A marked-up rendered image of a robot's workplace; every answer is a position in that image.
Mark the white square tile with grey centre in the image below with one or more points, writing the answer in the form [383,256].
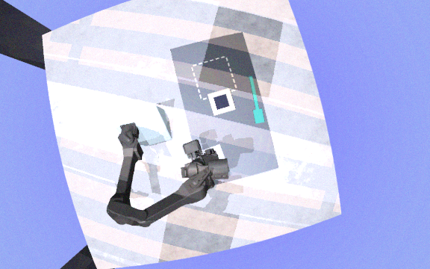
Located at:
[221,101]

